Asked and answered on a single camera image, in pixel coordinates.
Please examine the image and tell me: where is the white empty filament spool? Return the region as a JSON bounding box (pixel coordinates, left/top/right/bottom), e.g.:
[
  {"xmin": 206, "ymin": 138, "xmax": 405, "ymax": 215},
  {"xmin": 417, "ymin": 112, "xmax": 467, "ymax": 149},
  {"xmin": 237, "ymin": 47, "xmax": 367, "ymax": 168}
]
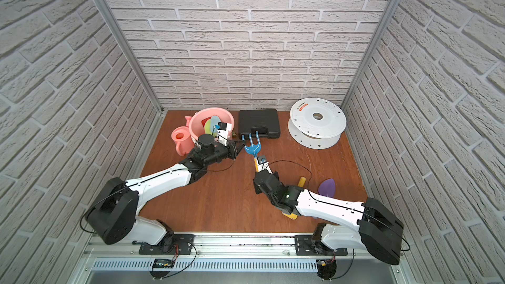
[{"xmin": 288, "ymin": 97, "xmax": 347, "ymax": 150}]

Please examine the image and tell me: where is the red shovel wooden handle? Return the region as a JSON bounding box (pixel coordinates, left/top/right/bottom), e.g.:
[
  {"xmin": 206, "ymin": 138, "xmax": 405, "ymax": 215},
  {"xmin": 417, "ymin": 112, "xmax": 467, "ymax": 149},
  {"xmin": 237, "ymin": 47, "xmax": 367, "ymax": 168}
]
[{"xmin": 201, "ymin": 117, "xmax": 210, "ymax": 127}]

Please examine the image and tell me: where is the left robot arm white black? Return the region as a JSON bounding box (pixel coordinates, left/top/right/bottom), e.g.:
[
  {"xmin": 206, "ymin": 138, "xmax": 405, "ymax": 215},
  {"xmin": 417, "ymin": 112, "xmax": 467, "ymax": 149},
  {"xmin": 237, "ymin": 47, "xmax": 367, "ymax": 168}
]
[{"xmin": 84, "ymin": 134, "xmax": 245, "ymax": 246}]

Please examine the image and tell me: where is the blue rake yellow handle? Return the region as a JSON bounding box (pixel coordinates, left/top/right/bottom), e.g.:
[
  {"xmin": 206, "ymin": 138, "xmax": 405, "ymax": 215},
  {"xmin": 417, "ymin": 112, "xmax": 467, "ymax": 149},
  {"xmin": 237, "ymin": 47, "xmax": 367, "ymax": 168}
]
[{"xmin": 244, "ymin": 131, "xmax": 262, "ymax": 172}]

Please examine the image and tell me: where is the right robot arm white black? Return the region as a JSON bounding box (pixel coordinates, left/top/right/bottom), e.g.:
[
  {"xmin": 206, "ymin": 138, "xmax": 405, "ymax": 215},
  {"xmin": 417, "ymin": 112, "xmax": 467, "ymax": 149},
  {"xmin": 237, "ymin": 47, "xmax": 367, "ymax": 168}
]
[{"xmin": 253, "ymin": 170, "xmax": 404, "ymax": 266}]

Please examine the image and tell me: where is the controller board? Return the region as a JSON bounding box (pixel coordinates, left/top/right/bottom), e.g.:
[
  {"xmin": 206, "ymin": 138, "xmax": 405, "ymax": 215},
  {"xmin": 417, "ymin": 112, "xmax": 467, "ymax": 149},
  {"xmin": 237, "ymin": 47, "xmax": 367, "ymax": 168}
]
[
  {"xmin": 152, "ymin": 258, "xmax": 176, "ymax": 270},
  {"xmin": 316, "ymin": 260, "xmax": 337, "ymax": 281}
]

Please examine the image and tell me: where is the yellow plastic scoop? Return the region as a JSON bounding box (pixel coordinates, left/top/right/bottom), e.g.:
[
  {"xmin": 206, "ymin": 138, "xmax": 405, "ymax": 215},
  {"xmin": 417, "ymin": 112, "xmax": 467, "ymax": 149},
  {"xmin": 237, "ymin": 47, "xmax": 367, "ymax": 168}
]
[{"xmin": 282, "ymin": 176, "xmax": 307, "ymax": 220}]

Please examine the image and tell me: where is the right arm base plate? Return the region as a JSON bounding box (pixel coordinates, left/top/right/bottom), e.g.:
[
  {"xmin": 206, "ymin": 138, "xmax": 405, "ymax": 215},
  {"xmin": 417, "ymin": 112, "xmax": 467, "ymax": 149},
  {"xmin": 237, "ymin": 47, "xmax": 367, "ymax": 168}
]
[{"xmin": 294, "ymin": 235, "xmax": 348, "ymax": 256}]

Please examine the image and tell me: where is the right controller board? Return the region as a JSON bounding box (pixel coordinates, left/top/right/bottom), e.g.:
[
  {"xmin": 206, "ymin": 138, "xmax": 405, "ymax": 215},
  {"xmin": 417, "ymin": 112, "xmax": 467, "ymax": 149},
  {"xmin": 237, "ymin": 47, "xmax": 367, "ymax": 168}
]
[{"xmin": 316, "ymin": 260, "xmax": 337, "ymax": 281}]

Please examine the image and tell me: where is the aluminium front rail frame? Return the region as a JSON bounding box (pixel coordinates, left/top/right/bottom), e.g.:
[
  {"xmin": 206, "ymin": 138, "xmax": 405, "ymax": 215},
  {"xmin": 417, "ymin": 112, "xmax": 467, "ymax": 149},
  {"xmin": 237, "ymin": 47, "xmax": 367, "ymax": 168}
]
[{"xmin": 68, "ymin": 230, "xmax": 415, "ymax": 284}]

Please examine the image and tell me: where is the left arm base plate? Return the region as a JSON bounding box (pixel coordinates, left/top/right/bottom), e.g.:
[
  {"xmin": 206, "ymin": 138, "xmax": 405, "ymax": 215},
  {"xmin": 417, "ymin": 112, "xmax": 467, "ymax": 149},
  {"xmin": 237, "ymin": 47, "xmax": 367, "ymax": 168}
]
[{"xmin": 139, "ymin": 234, "xmax": 195, "ymax": 256}]

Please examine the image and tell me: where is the purple trowel pink handle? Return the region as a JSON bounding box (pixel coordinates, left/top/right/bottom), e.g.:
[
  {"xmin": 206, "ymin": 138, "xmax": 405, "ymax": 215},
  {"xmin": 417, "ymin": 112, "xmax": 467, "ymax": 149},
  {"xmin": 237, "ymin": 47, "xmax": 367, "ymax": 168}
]
[{"xmin": 318, "ymin": 178, "xmax": 336, "ymax": 198}]

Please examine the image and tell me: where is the left controller board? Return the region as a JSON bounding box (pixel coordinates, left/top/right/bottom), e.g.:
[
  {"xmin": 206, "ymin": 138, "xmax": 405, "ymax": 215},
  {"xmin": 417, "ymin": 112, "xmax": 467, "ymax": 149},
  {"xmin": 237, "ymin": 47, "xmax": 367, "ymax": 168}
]
[{"xmin": 152, "ymin": 258, "xmax": 176, "ymax": 270}]

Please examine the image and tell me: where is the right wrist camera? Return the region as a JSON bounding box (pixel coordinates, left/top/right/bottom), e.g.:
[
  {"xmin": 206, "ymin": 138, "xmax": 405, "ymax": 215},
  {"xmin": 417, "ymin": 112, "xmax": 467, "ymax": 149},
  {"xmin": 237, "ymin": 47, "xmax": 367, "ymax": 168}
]
[{"xmin": 255, "ymin": 155, "xmax": 273, "ymax": 174}]

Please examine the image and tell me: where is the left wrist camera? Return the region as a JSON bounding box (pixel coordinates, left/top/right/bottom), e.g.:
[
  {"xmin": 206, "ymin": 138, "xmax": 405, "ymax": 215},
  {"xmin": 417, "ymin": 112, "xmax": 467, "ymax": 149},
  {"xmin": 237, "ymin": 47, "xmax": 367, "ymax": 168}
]
[{"xmin": 216, "ymin": 122, "xmax": 232, "ymax": 146}]

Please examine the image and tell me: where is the pink plastic bucket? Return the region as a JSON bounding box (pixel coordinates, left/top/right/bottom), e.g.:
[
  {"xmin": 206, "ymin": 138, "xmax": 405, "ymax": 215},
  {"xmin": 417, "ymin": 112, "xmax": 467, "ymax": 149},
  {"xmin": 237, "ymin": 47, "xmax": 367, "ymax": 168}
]
[{"xmin": 185, "ymin": 107, "xmax": 235, "ymax": 143}]

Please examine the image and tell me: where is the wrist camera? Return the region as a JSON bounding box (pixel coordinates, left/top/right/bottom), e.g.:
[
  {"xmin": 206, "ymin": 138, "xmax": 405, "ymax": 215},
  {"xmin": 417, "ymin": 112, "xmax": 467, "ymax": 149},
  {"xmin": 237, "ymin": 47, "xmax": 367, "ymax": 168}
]
[
  {"xmin": 255, "ymin": 155, "xmax": 273, "ymax": 174},
  {"xmin": 216, "ymin": 122, "xmax": 232, "ymax": 146}
]

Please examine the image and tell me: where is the green trowel wooden handle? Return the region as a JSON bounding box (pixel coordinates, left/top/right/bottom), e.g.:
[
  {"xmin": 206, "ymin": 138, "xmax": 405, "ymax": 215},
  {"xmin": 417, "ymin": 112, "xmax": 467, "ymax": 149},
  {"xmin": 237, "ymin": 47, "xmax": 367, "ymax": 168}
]
[{"xmin": 204, "ymin": 119, "xmax": 216, "ymax": 135}]

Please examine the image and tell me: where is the black plastic tool case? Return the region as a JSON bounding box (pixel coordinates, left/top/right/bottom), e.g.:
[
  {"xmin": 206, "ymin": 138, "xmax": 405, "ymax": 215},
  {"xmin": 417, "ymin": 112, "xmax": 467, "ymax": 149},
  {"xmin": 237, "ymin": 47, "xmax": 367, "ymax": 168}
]
[{"xmin": 238, "ymin": 109, "xmax": 281, "ymax": 139}]

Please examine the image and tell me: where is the light blue trowel white handle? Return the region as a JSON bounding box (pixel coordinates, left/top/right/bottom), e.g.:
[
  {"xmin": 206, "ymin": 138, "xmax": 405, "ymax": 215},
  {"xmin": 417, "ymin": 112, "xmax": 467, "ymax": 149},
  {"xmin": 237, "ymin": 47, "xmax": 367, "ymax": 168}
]
[{"xmin": 210, "ymin": 116, "xmax": 221, "ymax": 134}]

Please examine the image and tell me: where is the pink watering can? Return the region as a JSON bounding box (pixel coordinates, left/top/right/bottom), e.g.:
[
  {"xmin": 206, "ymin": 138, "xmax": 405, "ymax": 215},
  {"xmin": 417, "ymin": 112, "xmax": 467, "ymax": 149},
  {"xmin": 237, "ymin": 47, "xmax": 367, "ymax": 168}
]
[{"xmin": 171, "ymin": 116, "xmax": 194, "ymax": 156}]

